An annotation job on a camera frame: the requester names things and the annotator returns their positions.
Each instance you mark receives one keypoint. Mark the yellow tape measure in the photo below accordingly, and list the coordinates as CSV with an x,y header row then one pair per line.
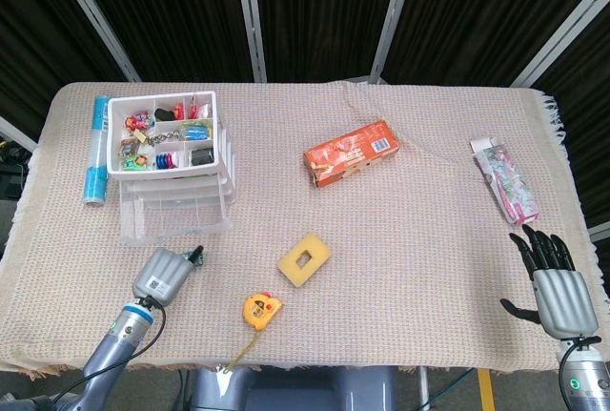
x,y
259,311

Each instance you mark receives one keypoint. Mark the orange cardboard box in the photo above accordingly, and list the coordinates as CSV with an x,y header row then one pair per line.
x,y
343,153

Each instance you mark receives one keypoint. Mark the beige woven tablecloth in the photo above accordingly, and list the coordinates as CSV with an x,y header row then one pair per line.
x,y
405,263

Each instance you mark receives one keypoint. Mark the floral tissue packet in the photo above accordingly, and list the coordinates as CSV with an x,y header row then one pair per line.
x,y
510,182

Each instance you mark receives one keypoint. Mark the small black object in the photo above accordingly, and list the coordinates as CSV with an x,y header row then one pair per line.
x,y
164,113

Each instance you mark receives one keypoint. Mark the small green electronic part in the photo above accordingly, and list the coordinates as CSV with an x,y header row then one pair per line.
x,y
196,262

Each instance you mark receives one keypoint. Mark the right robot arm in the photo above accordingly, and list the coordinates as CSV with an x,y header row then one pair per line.
x,y
588,382

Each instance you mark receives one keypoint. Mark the blue plastic wrap roll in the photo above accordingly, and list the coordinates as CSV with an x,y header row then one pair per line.
x,y
95,177

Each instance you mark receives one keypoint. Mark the dark pleated curtain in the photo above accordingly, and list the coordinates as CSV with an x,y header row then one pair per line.
x,y
324,10

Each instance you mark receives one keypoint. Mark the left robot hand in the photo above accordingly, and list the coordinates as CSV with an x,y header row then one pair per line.
x,y
159,277

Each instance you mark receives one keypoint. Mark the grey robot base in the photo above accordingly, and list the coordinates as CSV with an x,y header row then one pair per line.
x,y
286,389

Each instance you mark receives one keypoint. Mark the clear plastic drawer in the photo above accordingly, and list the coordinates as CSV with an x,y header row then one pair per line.
x,y
176,213

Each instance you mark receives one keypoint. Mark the blue clips packet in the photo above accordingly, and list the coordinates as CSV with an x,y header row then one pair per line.
x,y
196,130

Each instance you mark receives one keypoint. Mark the small red object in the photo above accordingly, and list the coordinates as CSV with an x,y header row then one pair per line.
x,y
179,110

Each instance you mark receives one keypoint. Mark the white compartment organizer box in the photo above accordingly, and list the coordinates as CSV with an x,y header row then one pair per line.
x,y
112,144

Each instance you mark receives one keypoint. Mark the white screen frame post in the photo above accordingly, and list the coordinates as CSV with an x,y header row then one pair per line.
x,y
567,32
393,17
95,17
250,17

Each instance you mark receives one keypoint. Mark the stack of coloured discs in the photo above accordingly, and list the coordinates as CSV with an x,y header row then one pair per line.
x,y
167,160

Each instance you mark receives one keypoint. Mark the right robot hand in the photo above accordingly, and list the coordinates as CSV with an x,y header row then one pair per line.
x,y
565,302

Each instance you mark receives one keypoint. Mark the white frame bar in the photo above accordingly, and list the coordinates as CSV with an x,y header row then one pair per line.
x,y
16,134

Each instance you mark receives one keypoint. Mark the yellow sponge with hole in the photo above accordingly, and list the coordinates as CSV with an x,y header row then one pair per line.
x,y
288,265

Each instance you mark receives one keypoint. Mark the red wrapped packet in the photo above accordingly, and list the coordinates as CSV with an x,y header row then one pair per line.
x,y
197,108

